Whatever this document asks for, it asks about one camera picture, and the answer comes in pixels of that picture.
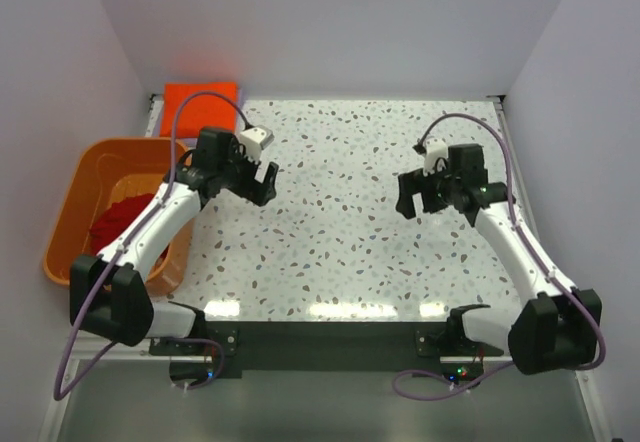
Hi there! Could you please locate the orange t-shirt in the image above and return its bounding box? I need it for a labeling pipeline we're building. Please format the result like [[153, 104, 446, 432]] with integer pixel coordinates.
[[159, 81, 238, 139]]

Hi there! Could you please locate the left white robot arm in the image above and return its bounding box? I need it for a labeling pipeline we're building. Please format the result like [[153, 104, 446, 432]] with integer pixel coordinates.
[[69, 126, 279, 347]]

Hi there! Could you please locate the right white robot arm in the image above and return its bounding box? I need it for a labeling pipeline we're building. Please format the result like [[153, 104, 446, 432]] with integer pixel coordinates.
[[396, 139, 602, 375]]

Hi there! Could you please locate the folded lavender t-shirt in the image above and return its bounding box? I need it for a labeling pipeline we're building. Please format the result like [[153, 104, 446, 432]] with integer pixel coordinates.
[[236, 86, 245, 126]]

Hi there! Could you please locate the red t-shirt in basket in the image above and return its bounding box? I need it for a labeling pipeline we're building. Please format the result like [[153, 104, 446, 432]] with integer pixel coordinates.
[[89, 193, 154, 256]]

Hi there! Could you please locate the orange plastic basket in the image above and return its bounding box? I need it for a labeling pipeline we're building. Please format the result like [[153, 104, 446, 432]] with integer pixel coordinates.
[[43, 138, 170, 288]]

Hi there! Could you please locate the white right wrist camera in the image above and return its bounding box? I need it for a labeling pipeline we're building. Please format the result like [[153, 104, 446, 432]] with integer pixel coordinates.
[[423, 138, 448, 176]]

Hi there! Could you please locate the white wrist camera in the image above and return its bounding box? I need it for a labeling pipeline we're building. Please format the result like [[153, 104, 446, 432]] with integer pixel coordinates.
[[423, 138, 448, 176], [238, 126, 274, 163]]

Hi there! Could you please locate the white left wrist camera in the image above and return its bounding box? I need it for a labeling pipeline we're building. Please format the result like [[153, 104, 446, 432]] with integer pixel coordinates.
[[238, 126, 274, 163]]

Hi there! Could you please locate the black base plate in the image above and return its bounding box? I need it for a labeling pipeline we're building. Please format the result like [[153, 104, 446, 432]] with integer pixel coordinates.
[[148, 319, 506, 382]]

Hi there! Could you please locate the aluminium front rail frame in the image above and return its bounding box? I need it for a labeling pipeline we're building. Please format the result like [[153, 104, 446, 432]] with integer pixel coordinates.
[[38, 316, 614, 442]]

